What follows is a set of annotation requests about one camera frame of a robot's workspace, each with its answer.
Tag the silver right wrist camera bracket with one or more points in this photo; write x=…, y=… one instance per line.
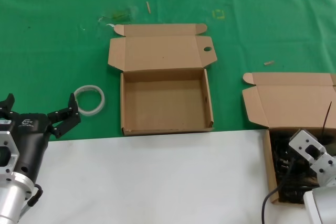
x=312, y=153

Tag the green table cloth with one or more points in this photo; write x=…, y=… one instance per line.
x=52, y=37

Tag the small wooden stick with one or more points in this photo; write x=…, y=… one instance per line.
x=148, y=7

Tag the small wooden chip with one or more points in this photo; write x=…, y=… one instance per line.
x=269, y=63

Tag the small white tape scrap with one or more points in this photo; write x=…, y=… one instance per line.
x=110, y=25

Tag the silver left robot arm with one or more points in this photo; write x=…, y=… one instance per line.
x=11, y=200

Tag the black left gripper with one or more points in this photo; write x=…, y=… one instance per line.
x=31, y=140

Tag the white tape roll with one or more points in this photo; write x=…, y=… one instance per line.
x=102, y=100

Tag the open brown cardboard box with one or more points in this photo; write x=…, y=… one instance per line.
x=162, y=103
x=288, y=98

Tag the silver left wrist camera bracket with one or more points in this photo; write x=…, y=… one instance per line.
x=6, y=153

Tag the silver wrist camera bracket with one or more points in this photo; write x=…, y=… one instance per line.
x=6, y=153
x=312, y=153

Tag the clear plastic scrap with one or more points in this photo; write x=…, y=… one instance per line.
x=119, y=14

